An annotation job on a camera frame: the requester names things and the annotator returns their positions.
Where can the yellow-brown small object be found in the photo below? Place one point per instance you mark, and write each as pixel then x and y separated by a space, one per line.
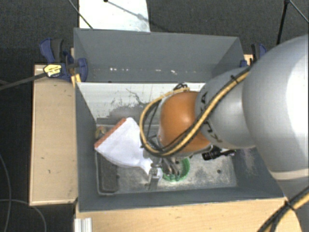
pixel 101 132

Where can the black cylinder on white bracket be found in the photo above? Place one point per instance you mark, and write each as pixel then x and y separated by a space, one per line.
pixel 212 154

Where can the pale wood board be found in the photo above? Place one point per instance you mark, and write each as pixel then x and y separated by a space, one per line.
pixel 54 139

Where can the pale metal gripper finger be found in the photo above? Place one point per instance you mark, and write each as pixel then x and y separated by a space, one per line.
pixel 154 179

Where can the white cloth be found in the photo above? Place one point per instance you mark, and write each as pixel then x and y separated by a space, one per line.
pixel 123 144

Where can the grey metal bin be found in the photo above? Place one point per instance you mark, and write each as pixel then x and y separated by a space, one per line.
pixel 149 57

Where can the red-brown flat block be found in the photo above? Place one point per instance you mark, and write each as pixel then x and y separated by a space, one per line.
pixel 109 132

